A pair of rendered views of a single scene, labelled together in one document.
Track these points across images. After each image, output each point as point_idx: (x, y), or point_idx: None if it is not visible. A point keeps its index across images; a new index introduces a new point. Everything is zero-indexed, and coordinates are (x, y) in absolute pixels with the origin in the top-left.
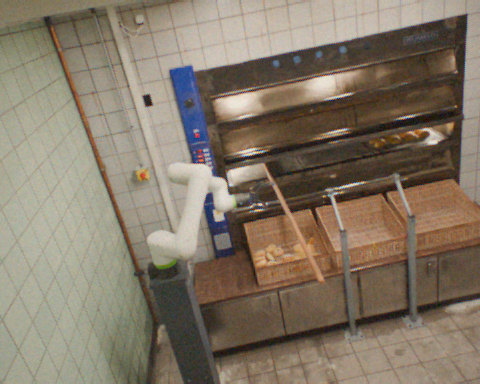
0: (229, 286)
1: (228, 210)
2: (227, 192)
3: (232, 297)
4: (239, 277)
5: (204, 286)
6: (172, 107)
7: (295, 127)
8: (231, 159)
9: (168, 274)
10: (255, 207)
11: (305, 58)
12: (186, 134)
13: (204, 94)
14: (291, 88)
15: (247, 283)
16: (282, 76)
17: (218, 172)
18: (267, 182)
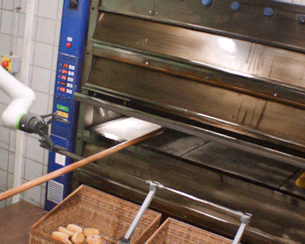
0: (9, 233)
1: (11, 127)
2: (24, 108)
3: None
4: (29, 234)
5: None
6: (60, 3)
7: (180, 90)
8: (104, 97)
9: None
10: (39, 142)
11: (218, 4)
12: (60, 39)
13: (93, 1)
14: (191, 36)
15: (25, 243)
16: (185, 15)
17: (78, 103)
18: (61, 117)
